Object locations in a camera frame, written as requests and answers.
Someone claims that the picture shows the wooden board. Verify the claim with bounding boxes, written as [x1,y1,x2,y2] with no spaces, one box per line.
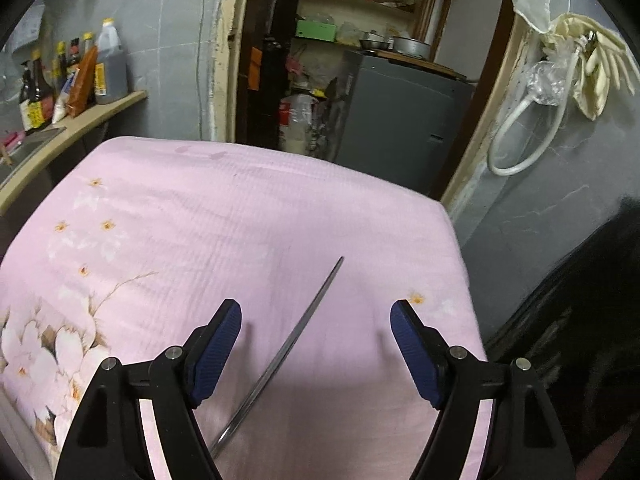
[372,50,469,81]

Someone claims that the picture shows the dark door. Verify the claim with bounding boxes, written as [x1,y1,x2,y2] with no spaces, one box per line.
[235,0,301,150]

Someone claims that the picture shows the white hose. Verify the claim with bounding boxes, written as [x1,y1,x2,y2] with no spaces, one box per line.
[487,42,584,177]

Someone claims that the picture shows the large dark oil jug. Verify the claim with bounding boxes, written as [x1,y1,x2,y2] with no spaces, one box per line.
[94,19,130,106]

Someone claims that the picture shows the crumpled clear plastic bag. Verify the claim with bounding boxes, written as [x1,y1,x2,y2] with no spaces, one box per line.
[525,55,569,107]

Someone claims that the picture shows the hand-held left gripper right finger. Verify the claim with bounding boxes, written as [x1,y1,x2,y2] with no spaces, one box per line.
[390,299,577,480]

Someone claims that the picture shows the black pump bottle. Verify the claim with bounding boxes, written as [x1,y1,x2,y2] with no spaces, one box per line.
[19,62,34,121]

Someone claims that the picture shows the green box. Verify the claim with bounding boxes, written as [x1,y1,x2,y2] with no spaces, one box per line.
[295,20,337,44]

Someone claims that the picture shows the grey cabinet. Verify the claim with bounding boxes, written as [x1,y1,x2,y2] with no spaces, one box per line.
[320,50,476,197]

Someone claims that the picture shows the dark bottle with yellow label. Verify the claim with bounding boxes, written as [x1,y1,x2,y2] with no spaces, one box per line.
[25,50,55,133]

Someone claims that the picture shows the white plastic bag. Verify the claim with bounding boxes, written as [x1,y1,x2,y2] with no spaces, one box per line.
[277,94,321,156]

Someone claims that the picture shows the white mesh bag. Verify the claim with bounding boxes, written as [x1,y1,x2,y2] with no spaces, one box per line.
[509,0,564,34]

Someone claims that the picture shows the dark metal chopstick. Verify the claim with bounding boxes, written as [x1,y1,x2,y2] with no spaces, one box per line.
[208,256,345,458]

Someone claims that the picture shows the wooden shelf unit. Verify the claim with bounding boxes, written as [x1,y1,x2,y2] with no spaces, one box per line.
[295,0,446,61]

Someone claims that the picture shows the beige kitchen counter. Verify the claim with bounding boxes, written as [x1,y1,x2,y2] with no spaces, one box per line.
[0,91,149,216]

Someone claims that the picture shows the cream rubber gloves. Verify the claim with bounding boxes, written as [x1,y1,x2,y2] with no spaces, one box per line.
[542,12,635,121]

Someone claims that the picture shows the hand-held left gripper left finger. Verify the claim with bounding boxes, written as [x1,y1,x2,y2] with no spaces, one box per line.
[54,299,244,480]

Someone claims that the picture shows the steel sink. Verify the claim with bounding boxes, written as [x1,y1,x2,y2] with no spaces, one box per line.
[0,127,66,182]

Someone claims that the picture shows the worn door frame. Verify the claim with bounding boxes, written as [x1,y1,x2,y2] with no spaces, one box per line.
[207,0,543,211]

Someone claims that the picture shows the white wall box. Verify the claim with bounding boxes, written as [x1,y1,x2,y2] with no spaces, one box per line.
[10,2,46,54]

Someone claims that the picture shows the white squeeze tube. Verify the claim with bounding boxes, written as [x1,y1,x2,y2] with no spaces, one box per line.
[51,72,78,125]

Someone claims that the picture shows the pink floral cloth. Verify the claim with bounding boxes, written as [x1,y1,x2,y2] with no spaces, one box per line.
[0,136,488,480]

